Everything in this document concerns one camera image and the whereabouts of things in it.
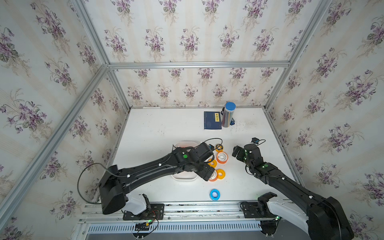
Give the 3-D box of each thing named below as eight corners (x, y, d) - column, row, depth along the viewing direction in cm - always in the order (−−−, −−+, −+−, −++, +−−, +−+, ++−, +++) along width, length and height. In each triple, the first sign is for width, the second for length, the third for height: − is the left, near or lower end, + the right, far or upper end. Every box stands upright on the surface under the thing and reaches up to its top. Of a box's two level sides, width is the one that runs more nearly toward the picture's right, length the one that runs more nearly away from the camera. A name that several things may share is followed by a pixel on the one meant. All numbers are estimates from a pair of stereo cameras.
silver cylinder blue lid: (221, 127, 110) (226, 109, 95) (220, 120, 114) (224, 101, 99) (230, 127, 110) (236, 109, 95) (229, 120, 114) (234, 101, 99)
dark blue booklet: (204, 130, 110) (204, 128, 107) (203, 113, 121) (203, 111, 119) (222, 130, 110) (222, 128, 108) (219, 113, 121) (219, 111, 119)
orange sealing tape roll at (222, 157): (217, 163, 91) (217, 162, 90) (216, 153, 96) (216, 151, 94) (228, 163, 92) (229, 162, 90) (226, 153, 96) (227, 151, 94)
